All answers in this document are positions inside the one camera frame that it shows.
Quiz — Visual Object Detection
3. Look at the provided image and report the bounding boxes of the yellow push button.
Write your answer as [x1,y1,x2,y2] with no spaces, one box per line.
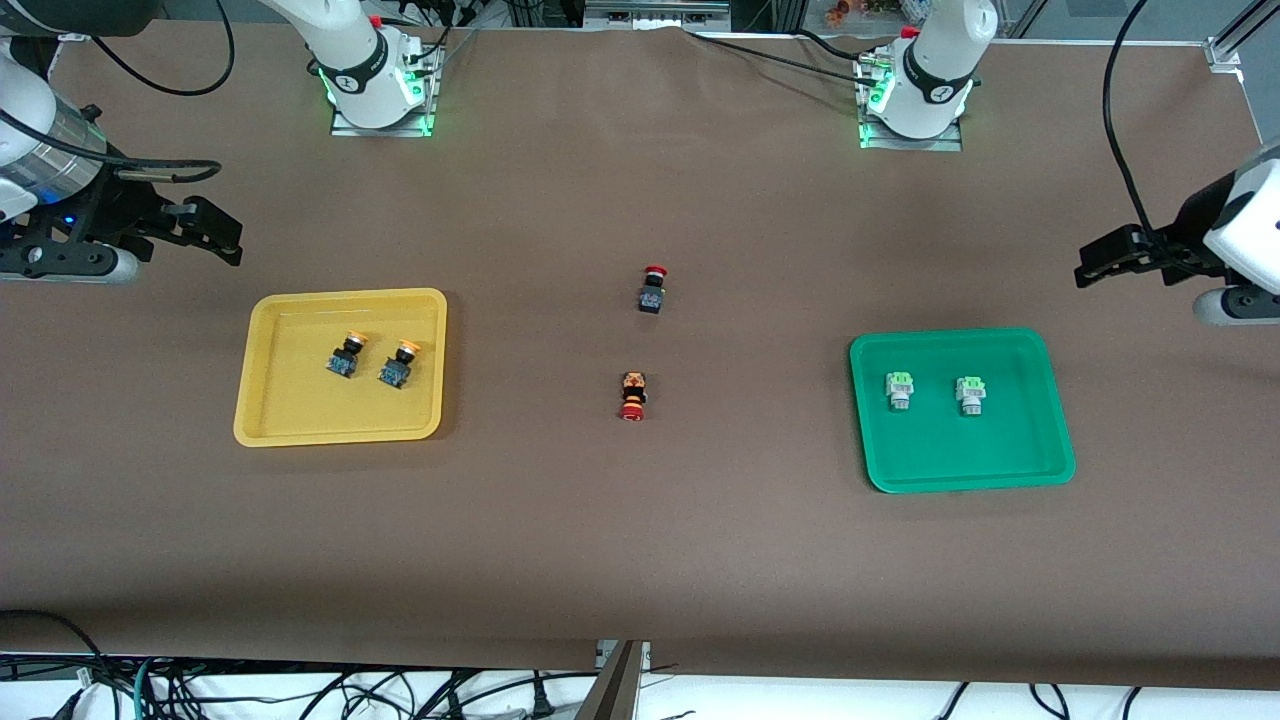
[325,331,369,379]
[377,340,422,390]

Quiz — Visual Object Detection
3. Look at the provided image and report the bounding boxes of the yellow plastic tray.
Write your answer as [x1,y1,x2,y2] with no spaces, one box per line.
[233,288,448,448]

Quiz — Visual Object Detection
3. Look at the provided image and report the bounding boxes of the green plastic tray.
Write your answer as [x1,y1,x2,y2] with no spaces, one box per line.
[849,328,1077,495]

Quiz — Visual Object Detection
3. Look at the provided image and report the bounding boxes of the brown table cover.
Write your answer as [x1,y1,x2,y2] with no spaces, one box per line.
[0,20,1280,691]

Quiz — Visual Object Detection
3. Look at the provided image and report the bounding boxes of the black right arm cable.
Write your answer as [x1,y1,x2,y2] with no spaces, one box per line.
[0,0,237,187]

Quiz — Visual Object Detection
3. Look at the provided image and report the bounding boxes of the black table cable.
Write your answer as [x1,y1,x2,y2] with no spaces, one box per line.
[684,27,873,79]

